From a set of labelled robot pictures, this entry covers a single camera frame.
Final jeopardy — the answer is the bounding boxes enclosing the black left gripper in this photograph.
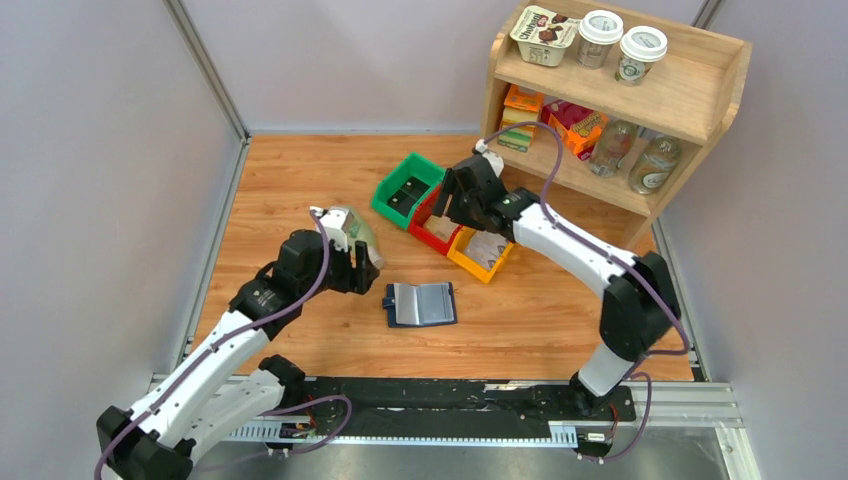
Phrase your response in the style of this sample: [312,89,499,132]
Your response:
[300,236,381,301]

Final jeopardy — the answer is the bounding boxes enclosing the green liquid plastic bottle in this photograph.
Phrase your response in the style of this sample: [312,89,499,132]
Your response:
[341,205,385,269]

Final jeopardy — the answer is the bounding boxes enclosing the blue leather card holder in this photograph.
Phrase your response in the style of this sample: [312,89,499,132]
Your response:
[382,282,458,328]

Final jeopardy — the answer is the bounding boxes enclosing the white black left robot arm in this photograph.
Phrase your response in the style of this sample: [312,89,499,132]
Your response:
[94,227,384,479]

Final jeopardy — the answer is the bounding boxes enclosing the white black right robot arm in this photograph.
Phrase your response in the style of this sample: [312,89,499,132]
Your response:
[433,154,680,419]

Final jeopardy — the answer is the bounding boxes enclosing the tan cards in red bin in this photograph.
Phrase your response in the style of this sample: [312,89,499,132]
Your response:
[423,216,460,243]

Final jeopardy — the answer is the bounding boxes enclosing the black cards in green bin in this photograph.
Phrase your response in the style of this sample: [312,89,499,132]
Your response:
[387,177,429,217]

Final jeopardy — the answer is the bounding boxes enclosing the silver cards in yellow bin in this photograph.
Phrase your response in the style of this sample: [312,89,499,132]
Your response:
[463,231,510,271]

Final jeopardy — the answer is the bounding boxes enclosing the red plastic bin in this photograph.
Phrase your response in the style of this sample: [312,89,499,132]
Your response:
[408,187,460,256]

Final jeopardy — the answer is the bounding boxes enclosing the green plastic bin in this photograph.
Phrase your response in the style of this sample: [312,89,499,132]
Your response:
[371,152,446,230]

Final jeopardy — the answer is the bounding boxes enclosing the yellow plastic bin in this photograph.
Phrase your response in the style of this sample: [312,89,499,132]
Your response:
[447,227,515,284]

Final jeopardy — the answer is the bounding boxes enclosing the stack of sponges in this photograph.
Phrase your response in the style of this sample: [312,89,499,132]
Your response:
[498,84,545,153]

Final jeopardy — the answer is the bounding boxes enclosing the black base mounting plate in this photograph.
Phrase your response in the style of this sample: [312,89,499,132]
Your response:
[281,377,636,440]

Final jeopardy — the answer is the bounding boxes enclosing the orange pink snack box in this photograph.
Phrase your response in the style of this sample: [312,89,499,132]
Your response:
[541,100,609,161]

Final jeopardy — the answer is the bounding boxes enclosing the wooden shelf unit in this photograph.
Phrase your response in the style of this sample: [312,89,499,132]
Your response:
[480,1,752,249]

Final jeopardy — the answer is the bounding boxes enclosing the left clear glass bottle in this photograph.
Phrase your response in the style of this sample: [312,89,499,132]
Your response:
[588,119,639,178]

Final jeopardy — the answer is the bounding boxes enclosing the clear glass bottle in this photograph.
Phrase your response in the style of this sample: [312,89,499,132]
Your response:
[628,135,683,195]
[588,119,639,178]

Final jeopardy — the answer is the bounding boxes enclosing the chobani yogurt cup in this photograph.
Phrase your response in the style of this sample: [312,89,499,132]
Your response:
[510,5,581,67]

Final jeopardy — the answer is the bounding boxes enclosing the right clear glass bottle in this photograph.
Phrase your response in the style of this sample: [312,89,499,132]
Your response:
[628,135,683,195]

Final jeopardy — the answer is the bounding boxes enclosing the left white lidded coffee cup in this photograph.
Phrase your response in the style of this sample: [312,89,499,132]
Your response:
[576,10,624,69]

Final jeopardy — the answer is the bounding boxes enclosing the white lidded coffee cup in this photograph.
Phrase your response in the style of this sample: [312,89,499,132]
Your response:
[576,10,624,69]
[615,26,668,86]

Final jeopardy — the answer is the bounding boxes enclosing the right white lidded coffee cup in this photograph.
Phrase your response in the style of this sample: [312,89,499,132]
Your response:
[615,26,668,86]

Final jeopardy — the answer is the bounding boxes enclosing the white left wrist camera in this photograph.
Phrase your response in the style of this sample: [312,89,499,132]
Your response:
[309,206,355,252]

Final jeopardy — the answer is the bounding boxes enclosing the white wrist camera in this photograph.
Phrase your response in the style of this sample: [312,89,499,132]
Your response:
[472,139,504,177]
[309,206,355,252]

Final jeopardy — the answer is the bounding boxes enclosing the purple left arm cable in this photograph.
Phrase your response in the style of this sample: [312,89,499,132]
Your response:
[92,208,354,480]

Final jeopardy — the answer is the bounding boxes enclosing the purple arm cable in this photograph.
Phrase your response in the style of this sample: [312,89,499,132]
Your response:
[480,120,692,464]
[92,208,354,480]

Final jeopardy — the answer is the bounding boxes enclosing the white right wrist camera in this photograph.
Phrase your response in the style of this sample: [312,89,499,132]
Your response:
[472,139,504,177]

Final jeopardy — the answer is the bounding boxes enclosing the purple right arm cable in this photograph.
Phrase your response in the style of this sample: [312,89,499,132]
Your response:
[480,120,692,464]

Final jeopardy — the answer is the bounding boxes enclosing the aluminium frame rail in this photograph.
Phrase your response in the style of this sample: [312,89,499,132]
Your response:
[119,372,763,480]

